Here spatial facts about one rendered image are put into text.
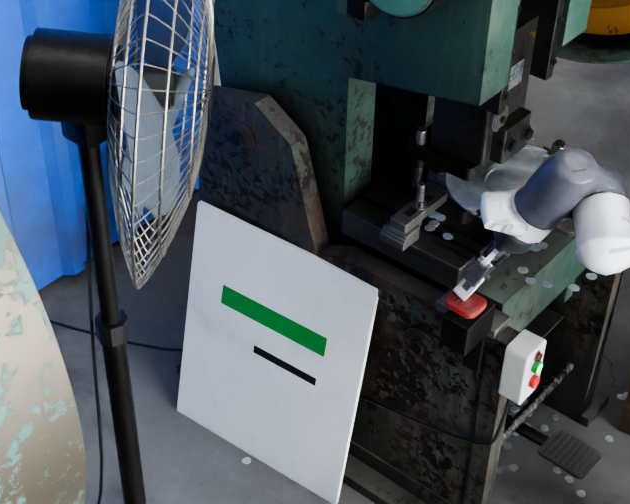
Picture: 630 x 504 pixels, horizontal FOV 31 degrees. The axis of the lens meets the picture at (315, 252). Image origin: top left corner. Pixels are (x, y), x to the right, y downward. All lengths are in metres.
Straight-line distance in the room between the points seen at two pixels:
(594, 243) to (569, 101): 2.42
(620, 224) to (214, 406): 1.31
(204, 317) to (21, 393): 1.73
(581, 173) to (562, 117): 2.31
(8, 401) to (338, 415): 1.63
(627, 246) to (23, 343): 1.10
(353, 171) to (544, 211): 0.65
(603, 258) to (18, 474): 1.07
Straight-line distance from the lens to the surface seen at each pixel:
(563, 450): 2.73
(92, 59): 1.60
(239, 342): 2.69
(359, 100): 2.32
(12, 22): 2.89
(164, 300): 3.25
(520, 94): 2.34
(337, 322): 2.48
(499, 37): 2.06
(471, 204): 2.31
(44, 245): 3.25
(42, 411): 1.05
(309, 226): 2.43
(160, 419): 2.92
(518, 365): 2.23
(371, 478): 2.75
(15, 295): 1.00
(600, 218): 1.86
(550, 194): 1.85
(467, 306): 2.12
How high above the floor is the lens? 2.14
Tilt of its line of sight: 39 degrees down
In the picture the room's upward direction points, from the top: 1 degrees clockwise
